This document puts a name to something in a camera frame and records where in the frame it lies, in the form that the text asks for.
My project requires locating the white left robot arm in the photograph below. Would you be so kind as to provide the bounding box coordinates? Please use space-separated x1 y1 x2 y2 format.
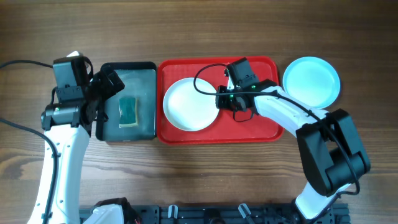
28 63 124 223

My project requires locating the white plate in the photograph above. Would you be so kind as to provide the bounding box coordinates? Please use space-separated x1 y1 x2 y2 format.
163 78 219 132

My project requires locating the black water tray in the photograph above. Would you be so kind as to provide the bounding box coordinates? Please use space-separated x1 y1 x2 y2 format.
96 62 157 141

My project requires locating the yellow green sponge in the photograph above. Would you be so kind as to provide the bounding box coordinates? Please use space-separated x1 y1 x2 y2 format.
119 96 138 128

